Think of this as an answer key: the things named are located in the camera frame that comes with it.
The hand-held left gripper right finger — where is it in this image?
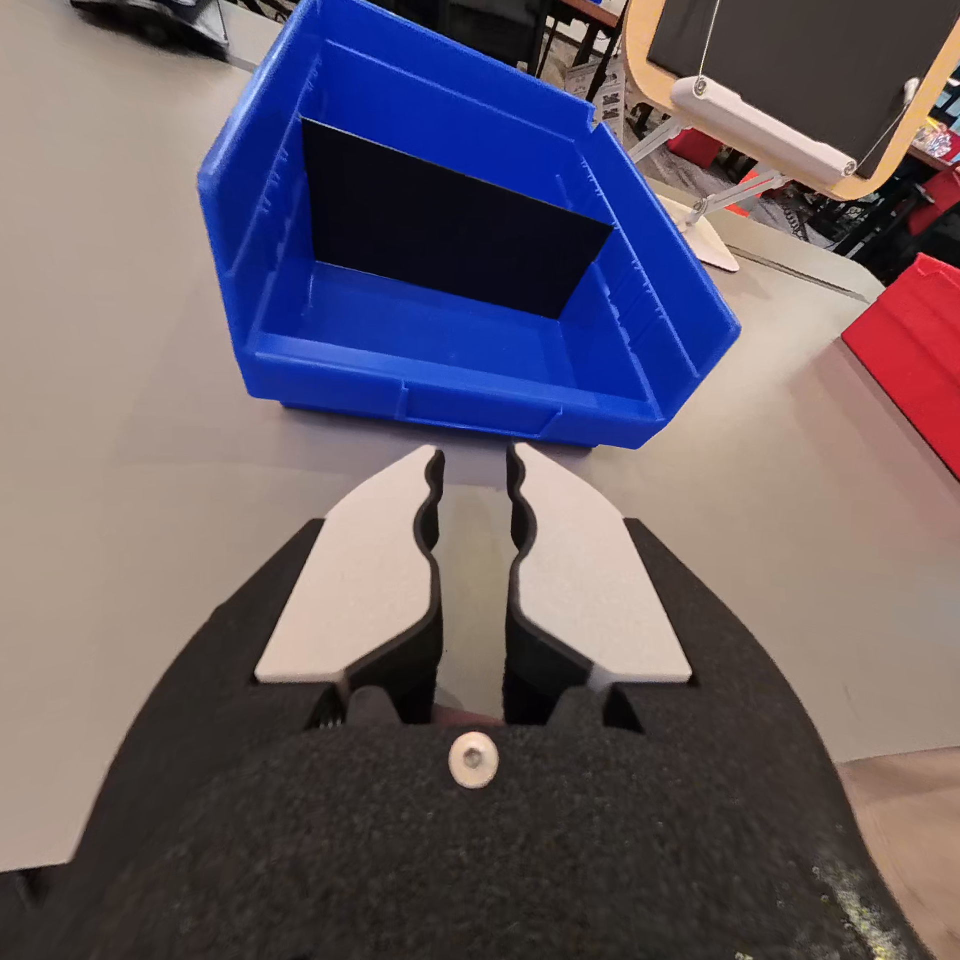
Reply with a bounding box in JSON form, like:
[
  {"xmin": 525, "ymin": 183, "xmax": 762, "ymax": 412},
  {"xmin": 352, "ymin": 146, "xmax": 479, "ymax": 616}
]
[{"xmin": 506, "ymin": 443, "xmax": 694, "ymax": 703}]

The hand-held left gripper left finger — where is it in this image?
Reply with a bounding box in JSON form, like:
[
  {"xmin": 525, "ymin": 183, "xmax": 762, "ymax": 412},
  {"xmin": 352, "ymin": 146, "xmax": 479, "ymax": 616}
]
[{"xmin": 255, "ymin": 446, "xmax": 447, "ymax": 700}]

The blue plastic bin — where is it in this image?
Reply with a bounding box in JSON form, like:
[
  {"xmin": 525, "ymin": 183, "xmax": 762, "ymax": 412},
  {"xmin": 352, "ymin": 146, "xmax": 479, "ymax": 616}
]
[{"xmin": 198, "ymin": 0, "xmax": 741, "ymax": 451}]

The red plastic bin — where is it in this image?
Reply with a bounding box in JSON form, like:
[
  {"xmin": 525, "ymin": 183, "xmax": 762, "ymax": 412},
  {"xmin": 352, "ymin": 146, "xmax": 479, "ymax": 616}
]
[{"xmin": 840, "ymin": 252, "xmax": 960, "ymax": 481}]

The grey desk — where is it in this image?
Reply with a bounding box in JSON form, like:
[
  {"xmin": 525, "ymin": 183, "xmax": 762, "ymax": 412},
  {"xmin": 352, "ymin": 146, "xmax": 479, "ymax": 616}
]
[{"xmin": 0, "ymin": 0, "xmax": 960, "ymax": 871}]

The white folding stand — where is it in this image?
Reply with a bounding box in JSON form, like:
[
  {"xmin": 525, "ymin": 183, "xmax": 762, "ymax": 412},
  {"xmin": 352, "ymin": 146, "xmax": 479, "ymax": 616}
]
[{"xmin": 630, "ymin": 0, "xmax": 931, "ymax": 274}]

